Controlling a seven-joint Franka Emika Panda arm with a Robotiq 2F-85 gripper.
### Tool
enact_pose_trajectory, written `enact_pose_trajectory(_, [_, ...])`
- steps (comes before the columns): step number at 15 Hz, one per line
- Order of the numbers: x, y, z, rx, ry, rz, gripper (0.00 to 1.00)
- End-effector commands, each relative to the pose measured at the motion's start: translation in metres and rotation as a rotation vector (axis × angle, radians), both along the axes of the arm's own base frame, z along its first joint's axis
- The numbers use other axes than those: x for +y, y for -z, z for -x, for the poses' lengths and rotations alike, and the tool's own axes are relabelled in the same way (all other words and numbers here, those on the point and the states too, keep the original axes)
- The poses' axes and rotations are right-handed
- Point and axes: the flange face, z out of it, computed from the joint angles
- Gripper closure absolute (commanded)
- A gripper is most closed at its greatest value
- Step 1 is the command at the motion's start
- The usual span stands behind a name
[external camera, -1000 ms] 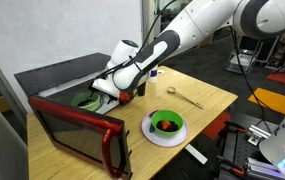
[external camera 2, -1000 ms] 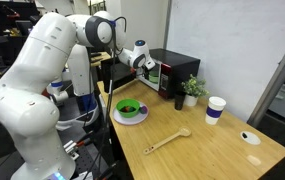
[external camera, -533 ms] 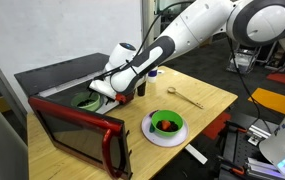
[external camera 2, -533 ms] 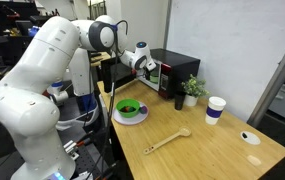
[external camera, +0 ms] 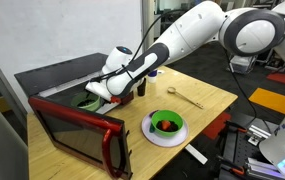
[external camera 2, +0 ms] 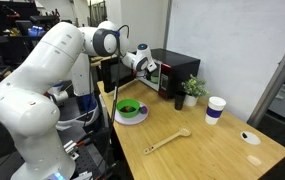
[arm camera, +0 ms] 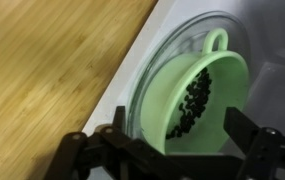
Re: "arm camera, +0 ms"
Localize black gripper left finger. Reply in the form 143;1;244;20
43;105;191;180

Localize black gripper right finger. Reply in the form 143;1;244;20
223;106;285;180

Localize mint green bowl with handle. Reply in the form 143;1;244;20
139;27;250;155

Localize black coffee beans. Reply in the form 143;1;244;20
165;67;214;140

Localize red black microwave oven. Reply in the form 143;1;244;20
81;0;285;180

